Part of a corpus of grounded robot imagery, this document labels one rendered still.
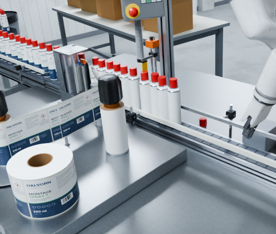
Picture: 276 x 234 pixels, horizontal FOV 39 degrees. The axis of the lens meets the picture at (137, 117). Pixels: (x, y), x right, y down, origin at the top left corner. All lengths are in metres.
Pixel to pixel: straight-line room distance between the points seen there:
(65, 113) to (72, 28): 4.98
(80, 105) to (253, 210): 0.76
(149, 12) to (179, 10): 1.67
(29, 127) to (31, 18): 4.79
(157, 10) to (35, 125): 0.67
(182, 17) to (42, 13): 3.29
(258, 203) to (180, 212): 0.25
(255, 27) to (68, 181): 0.72
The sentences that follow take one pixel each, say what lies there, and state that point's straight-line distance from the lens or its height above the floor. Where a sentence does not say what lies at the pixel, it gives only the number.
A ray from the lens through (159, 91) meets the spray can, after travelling 1.58.
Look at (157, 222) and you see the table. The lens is 1.24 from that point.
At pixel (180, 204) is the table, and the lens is 1.29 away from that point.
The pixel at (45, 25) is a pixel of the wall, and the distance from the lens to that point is 6.29.
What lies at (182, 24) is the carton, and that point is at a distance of 3.35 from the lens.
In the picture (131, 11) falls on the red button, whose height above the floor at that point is 1.33.
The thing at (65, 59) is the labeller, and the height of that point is 1.11.
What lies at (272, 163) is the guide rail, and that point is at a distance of 1.36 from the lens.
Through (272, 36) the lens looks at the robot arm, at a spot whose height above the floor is 1.30.
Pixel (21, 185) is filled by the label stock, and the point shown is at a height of 1.00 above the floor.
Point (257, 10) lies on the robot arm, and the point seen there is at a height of 1.39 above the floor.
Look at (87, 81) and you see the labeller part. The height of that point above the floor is 0.98.
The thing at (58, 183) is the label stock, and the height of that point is 0.99.
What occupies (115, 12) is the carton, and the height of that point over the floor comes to 0.85.
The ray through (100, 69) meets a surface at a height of 1.04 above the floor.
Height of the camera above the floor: 1.66
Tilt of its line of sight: 27 degrees down
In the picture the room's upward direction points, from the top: 5 degrees counter-clockwise
